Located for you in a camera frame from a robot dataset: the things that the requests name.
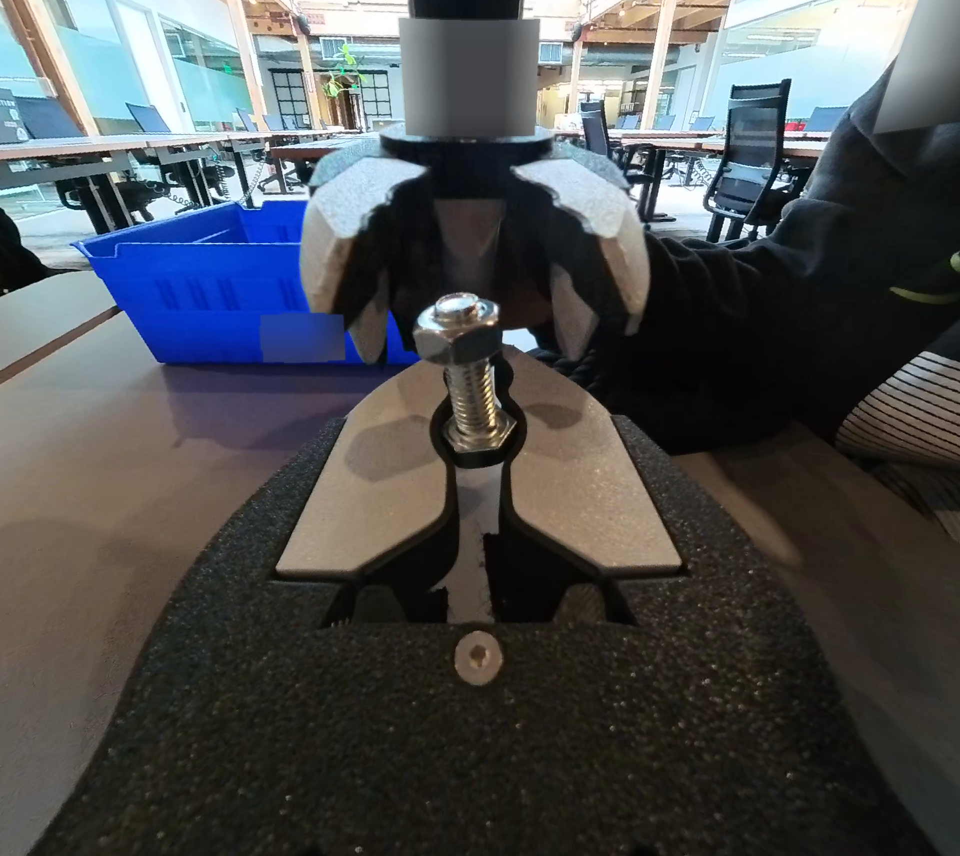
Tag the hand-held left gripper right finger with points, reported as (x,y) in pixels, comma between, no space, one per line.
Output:
(585,488)

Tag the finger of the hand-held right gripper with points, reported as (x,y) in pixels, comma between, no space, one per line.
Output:
(622,248)
(330,255)

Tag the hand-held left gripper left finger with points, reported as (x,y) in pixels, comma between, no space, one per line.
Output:
(360,488)

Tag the silver hex nut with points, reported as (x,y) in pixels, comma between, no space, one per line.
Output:
(480,447)

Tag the blue plastic bin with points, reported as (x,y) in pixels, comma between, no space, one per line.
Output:
(202,286)

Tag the silver hex bolt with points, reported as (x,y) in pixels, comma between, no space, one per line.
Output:
(457,342)

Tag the person's right forearm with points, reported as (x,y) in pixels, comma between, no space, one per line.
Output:
(712,346)

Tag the long wooden office desk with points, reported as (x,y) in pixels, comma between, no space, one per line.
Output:
(675,135)
(75,147)

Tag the green potted plant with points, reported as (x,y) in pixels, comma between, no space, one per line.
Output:
(334,87)

